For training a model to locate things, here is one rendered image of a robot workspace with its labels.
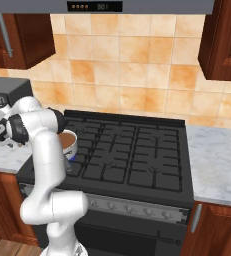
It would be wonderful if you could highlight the brown wooden base cupboard door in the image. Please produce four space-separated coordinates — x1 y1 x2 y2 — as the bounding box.
180 200 231 256

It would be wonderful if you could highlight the brown wooden wall cupboard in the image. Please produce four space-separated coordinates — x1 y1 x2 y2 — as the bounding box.
197 0 231 82

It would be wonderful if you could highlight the black gas stove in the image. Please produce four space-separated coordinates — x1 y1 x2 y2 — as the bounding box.
16 109 195 256

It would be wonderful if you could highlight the brown wooden wall cupboard door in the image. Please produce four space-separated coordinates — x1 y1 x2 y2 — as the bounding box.
0 13 57 71

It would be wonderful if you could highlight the grey range hood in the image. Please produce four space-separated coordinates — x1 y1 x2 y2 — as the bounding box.
0 0 217 16

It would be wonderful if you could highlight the black oven door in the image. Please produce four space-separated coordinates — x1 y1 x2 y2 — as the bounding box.
72 221 188 256

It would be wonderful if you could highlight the grey cupboard handle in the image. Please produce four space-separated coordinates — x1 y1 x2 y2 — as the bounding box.
190 203 203 234
0 13 14 59

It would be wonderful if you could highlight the saucepan with hot chocolate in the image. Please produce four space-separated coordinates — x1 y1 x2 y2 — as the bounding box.
57 129 79 173

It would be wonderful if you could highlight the brown wooden base cupboard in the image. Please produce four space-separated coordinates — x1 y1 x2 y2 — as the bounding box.
0 169 40 248

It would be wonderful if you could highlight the black oven door handle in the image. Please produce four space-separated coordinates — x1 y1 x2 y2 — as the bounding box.
86 229 183 247

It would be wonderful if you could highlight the dark grey coffee machine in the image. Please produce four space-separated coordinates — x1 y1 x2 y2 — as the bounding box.
0 75 34 128

